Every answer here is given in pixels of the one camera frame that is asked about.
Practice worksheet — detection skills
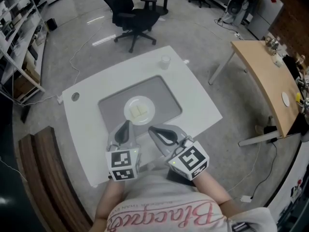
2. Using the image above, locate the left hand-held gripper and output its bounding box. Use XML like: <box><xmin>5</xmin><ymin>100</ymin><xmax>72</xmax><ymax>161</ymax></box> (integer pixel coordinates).
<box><xmin>105</xmin><ymin>120</ymin><xmax>142</xmax><ymax>182</ymax></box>

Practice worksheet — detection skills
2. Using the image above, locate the white standing fan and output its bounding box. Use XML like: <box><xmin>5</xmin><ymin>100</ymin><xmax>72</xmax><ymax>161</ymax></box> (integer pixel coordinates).
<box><xmin>221</xmin><ymin>0</ymin><xmax>249</xmax><ymax>27</ymax></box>

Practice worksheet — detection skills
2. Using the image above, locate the white round coaster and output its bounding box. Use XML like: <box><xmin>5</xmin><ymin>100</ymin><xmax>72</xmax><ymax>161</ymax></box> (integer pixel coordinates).
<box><xmin>281</xmin><ymin>91</ymin><xmax>291</xmax><ymax>107</ymax></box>

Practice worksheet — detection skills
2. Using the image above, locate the metal kettle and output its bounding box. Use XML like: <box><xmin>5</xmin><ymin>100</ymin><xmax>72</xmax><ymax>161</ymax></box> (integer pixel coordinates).
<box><xmin>265</xmin><ymin>36</ymin><xmax>280</xmax><ymax>56</ymax></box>

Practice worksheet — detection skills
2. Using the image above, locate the grey metal cabinet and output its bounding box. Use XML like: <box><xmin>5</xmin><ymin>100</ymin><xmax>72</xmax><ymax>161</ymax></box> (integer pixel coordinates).
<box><xmin>246</xmin><ymin>0</ymin><xmax>284</xmax><ymax>41</ymax></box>

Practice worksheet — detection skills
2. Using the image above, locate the person's right forearm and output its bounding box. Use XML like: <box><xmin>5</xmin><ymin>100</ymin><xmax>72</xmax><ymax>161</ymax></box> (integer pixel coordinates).
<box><xmin>192</xmin><ymin>170</ymin><xmax>243</xmax><ymax>214</ymax></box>

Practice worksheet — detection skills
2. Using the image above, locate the black bag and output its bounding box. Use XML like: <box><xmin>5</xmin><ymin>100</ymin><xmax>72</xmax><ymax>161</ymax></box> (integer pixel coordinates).
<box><xmin>281</xmin><ymin>54</ymin><xmax>302</xmax><ymax>80</ymax></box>

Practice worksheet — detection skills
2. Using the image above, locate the person's left forearm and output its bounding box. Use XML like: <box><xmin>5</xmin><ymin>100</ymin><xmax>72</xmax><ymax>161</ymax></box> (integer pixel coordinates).
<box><xmin>95</xmin><ymin>178</ymin><xmax>126</xmax><ymax>232</ymax></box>

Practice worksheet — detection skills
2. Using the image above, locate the black box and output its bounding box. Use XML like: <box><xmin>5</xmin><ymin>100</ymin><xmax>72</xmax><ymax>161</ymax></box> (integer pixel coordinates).
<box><xmin>46</xmin><ymin>18</ymin><xmax>58</xmax><ymax>31</ymax></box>

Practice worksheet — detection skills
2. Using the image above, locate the glass of milk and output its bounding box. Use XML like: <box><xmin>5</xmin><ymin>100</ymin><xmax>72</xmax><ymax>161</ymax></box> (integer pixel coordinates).
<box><xmin>159</xmin><ymin>54</ymin><xmax>172</xmax><ymax>71</ymax></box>

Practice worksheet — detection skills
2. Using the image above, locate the person's white printed shirt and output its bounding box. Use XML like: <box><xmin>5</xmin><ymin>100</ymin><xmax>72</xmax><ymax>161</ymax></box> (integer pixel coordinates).
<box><xmin>106</xmin><ymin>174</ymin><xmax>278</xmax><ymax>232</ymax></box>

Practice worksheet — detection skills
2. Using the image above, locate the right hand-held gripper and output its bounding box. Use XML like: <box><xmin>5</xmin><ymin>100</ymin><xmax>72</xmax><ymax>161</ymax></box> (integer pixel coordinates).
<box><xmin>148</xmin><ymin>123</ymin><xmax>210</xmax><ymax>181</ymax></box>

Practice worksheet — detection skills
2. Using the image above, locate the grey placemat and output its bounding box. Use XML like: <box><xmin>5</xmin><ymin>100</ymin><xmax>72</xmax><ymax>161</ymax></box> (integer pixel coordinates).
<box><xmin>98</xmin><ymin>75</ymin><xmax>183</xmax><ymax>141</ymax></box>

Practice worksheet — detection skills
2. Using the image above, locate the brown wooden bench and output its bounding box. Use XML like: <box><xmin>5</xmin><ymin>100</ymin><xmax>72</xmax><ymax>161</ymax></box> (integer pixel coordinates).
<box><xmin>18</xmin><ymin>126</ymin><xmax>94</xmax><ymax>232</ymax></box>

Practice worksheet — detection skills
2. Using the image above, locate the black office chair with armrests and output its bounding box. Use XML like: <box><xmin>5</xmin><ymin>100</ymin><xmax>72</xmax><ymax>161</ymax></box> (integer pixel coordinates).
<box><xmin>97</xmin><ymin>0</ymin><xmax>161</xmax><ymax>54</ymax></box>

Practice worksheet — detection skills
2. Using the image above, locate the curved wooden desk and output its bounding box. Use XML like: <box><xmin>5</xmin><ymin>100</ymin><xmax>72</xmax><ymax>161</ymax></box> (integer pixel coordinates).
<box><xmin>208</xmin><ymin>40</ymin><xmax>303</xmax><ymax>147</ymax></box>

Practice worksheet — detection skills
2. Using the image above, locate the white floor cable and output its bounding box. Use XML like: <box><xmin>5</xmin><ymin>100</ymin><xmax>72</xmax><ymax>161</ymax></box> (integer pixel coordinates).
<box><xmin>24</xmin><ymin>20</ymin><xmax>117</xmax><ymax>106</ymax></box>

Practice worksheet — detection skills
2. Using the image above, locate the black floor cable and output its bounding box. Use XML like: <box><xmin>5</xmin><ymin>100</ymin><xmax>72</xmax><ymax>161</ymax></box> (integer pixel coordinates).
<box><xmin>250</xmin><ymin>141</ymin><xmax>279</xmax><ymax>200</ymax></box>

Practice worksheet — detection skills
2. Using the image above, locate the metal storage shelf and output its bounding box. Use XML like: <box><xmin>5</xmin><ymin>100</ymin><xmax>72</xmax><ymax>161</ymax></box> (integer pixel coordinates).
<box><xmin>0</xmin><ymin>0</ymin><xmax>47</xmax><ymax>107</ymax></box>

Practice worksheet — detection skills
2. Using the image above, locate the white round plate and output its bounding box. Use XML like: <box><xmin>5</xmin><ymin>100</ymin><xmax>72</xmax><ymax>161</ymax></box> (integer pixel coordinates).
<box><xmin>124</xmin><ymin>95</ymin><xmax>155</xmax><ymax>126</ymax></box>

